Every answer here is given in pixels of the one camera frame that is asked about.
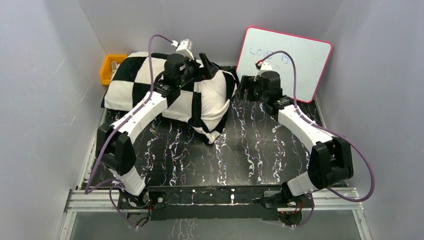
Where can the pink framed whiteboard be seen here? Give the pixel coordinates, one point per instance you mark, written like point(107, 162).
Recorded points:
point(300, 61)

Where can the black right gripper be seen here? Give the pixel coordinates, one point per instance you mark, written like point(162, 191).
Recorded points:
point(246, 83)

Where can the yellow plastic bin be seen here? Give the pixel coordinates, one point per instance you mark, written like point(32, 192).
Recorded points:
point(106, 72)

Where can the aluminium frame rail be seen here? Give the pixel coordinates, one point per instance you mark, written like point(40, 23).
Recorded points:
point(104, 201)

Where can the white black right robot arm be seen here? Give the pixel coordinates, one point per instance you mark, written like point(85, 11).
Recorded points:
point(330, 157)

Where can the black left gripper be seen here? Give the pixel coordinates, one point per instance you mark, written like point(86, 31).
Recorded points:
point(200, 67)

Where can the white object in bin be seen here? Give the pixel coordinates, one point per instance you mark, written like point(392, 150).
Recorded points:
point(114, 66)

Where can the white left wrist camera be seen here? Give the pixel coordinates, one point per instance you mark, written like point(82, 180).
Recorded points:
point(184, 48)

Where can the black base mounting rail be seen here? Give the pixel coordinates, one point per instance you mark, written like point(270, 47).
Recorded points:
point(265, 202)

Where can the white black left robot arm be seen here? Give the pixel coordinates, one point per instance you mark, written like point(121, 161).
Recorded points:
point(115, 141)

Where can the black white checkered pillowcase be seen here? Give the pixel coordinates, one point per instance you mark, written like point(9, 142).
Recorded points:
point(132, 81)

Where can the white pillow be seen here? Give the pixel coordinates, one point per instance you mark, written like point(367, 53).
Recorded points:
point(213, 94)

